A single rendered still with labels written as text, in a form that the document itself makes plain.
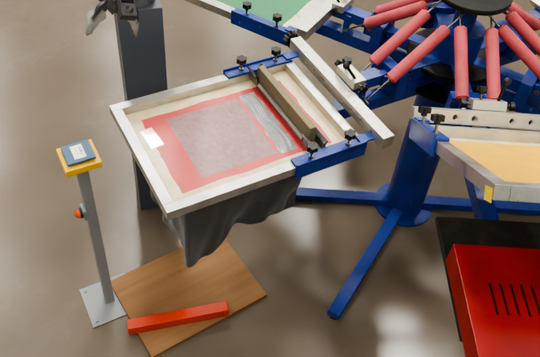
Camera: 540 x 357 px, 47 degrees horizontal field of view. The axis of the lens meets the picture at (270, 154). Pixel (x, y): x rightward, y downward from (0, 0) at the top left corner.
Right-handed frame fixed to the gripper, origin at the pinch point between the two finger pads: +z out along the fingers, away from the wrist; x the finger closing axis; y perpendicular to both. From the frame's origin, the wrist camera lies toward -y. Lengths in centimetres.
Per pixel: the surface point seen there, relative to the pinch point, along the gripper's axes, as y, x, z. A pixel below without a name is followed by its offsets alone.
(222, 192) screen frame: -29, -36, 41
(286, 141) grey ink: -14, -69, 34
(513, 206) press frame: -31, -232, 79
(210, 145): -3, -44, 42
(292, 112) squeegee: -8, -72, 25
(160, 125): 15, -32, 46
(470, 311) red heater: -106, -69, 19
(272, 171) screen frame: -28, -55, 35
